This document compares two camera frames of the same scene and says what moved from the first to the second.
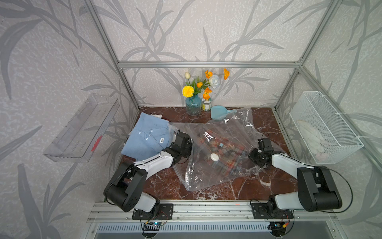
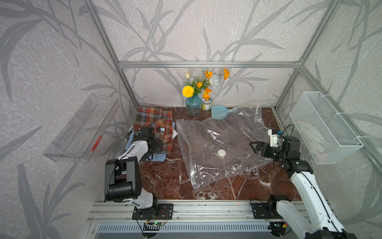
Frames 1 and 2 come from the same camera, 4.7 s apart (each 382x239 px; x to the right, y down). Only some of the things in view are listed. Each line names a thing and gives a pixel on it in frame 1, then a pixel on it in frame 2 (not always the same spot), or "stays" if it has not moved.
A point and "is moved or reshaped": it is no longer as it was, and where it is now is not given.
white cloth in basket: (318, 146) stays
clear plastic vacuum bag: (220, 152) is moved or reshaped
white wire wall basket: (327, 136) stays
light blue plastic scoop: (220, 112) stays
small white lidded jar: (206, 105) stays
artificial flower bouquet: (226, 73) stays
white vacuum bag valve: (214, 157) -> (222, 153)
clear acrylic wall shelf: (80, 140) stays
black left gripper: (187, 156) -> (156, 145)
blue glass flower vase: (193, 105) stays
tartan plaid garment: (219, 153) -> (160, 121)
